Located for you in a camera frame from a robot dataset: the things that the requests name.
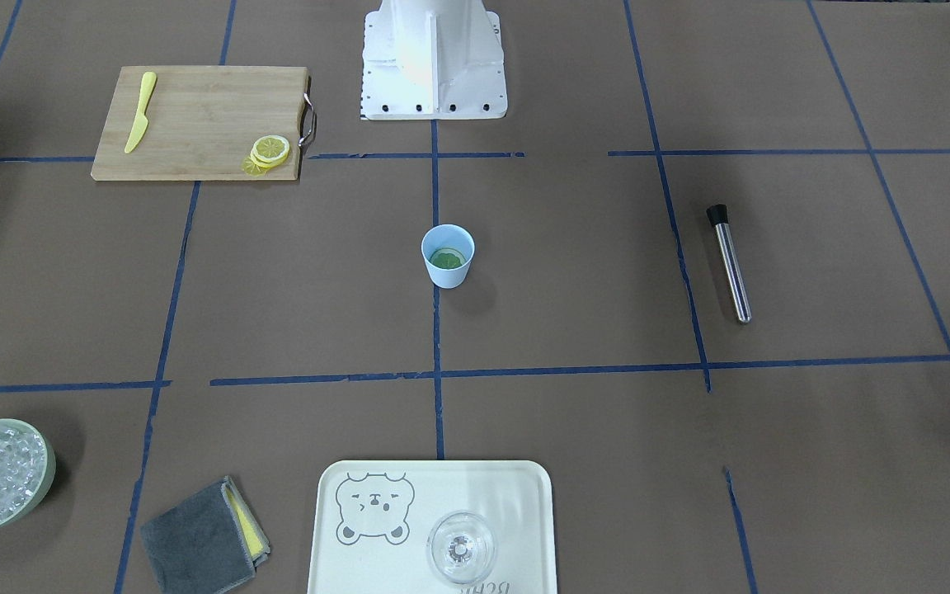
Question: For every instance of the yellow lemon slice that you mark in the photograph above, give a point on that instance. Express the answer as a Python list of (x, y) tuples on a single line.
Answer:
[(270, 151)]

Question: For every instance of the steel muddler with black tip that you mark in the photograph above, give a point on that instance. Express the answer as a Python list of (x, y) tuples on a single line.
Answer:
[(718, 218)]

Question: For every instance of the light blue plastic cup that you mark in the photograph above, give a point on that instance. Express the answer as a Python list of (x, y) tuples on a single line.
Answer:
[(447, 235)]

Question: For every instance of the translucent peeled lemon slice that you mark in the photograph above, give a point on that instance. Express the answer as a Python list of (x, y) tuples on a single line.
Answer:
[(254, 167)]

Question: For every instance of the cream bear tray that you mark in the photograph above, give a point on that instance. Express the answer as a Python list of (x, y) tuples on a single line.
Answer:
[(373, 518)]

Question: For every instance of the clear wine glass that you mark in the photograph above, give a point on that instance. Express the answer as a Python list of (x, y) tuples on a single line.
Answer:
[(461, 549)]

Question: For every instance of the bamboo cutting board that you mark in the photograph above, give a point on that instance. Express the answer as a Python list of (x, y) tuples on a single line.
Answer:
[(203, 121)]

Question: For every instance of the grey and yellow folded cloth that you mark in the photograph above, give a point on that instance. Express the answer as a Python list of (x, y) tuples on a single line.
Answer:
[(211, 542)]

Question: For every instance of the yellow plastic knife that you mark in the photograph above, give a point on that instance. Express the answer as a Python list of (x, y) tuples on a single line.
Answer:
[(140, 123)]

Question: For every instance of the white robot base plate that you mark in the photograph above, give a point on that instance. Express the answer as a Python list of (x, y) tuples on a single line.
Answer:
[(433, 60)]

